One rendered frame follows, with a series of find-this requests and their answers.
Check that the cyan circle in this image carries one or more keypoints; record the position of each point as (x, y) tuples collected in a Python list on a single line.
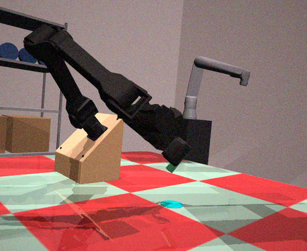
[(171, 204)]

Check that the green rectangular block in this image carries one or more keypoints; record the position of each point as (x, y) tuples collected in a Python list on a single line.
[(171, 168)]

